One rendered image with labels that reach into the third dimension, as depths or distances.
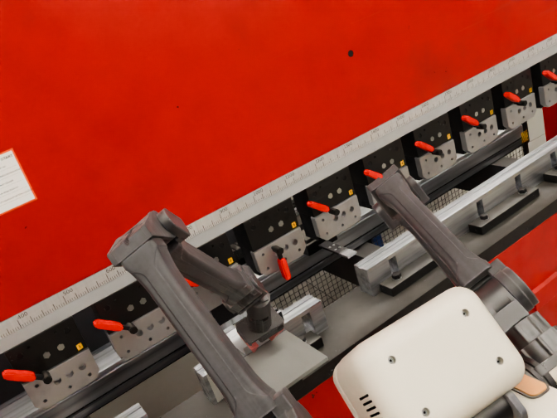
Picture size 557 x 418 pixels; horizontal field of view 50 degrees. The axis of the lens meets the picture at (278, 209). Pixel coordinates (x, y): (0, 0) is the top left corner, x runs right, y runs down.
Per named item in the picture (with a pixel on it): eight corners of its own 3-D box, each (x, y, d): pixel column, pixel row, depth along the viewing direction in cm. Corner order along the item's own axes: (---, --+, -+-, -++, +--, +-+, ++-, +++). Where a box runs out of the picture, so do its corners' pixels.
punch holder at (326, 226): (322, 243, 162) (306, 189, 156) (304, 236, 169) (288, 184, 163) (363, 219, 168) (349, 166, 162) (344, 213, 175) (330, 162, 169)
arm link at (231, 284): (121, 268, 95) (172, 226, 94) (108, 242, 98) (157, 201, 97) (235, 320, 132) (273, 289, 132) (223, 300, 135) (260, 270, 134)
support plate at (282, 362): (266, 404, 132) (265, 400, 131) (214, 357, 153) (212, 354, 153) (328, 359, 139) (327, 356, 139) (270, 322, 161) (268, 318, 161)
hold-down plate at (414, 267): (393, 297, 175) (391, 289, 174) (380, 292, 179) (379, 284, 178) (462, 250, 187) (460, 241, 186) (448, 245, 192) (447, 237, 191)
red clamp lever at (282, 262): (288, 282, 153) (277, 250, 149) (279, 278, 157) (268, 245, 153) (293, 279, 154) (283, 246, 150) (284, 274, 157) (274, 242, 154)
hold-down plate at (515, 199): (482, 235, 191) (481, 227, 190) (469, 231, 196) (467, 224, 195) (540, 196, 204) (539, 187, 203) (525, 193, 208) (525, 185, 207)
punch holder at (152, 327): (123, 363, 137) (94, 304, 131) (111, 349, 144) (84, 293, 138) (179, 329, 143) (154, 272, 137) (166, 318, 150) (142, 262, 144)
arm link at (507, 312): (509, 342, 93) (536, 322, 92) (465, 293, 98) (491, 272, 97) (510, 348, 101) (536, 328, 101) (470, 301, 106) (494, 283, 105)
